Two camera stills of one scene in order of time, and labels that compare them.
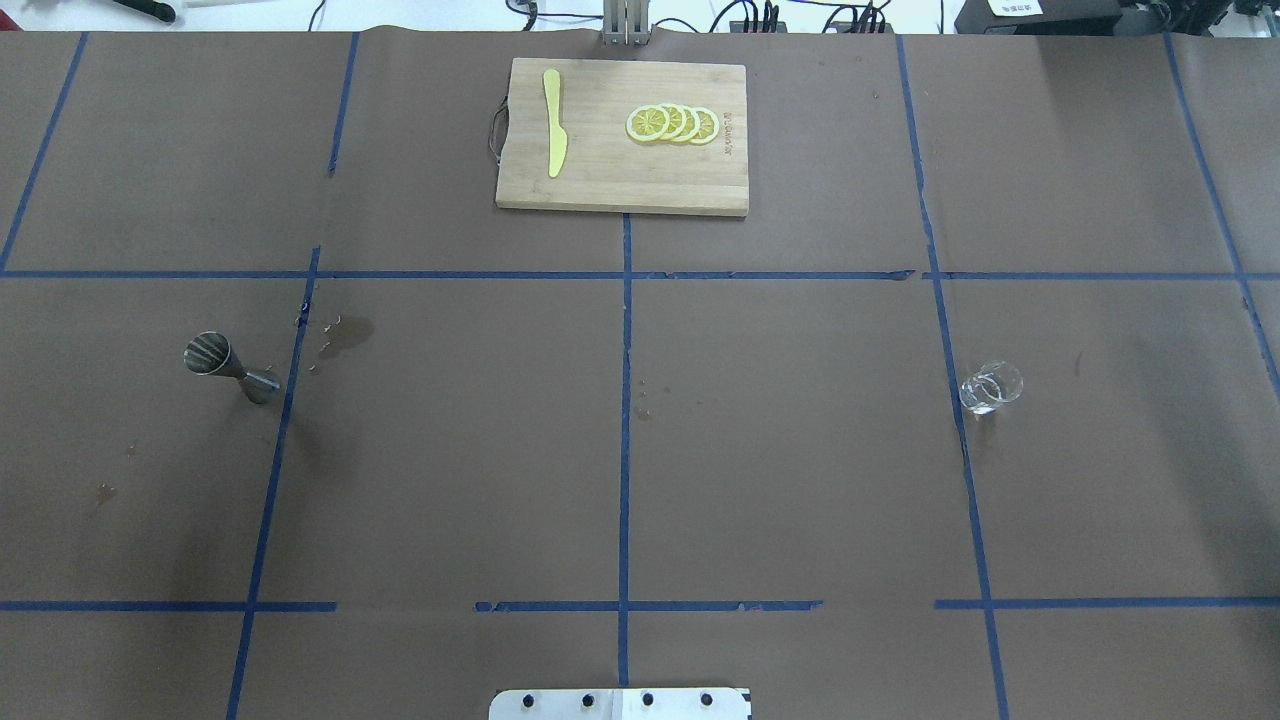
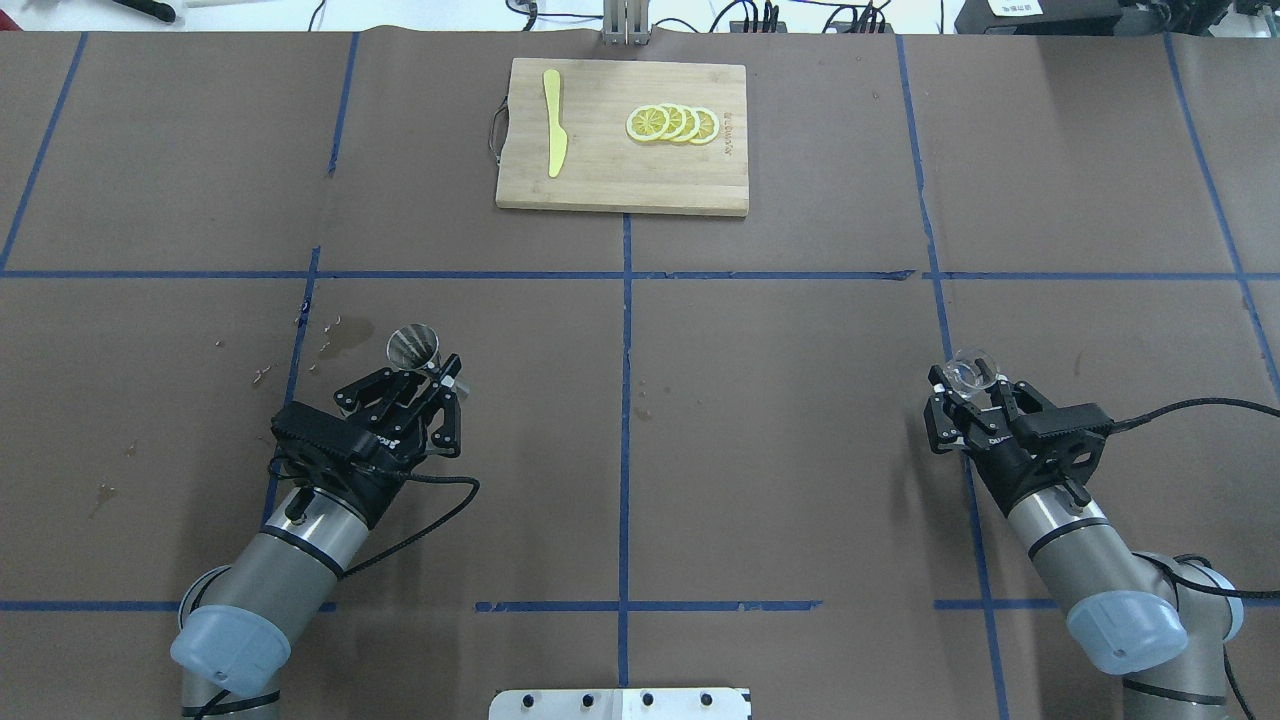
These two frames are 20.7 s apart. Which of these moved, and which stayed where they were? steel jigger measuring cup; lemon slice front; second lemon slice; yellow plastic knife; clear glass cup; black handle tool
Moved: steel jigger measuring cup; clear glass cup
Stayed: yellow plastic knife; black handle tool; lemon slice front; second lemon slice
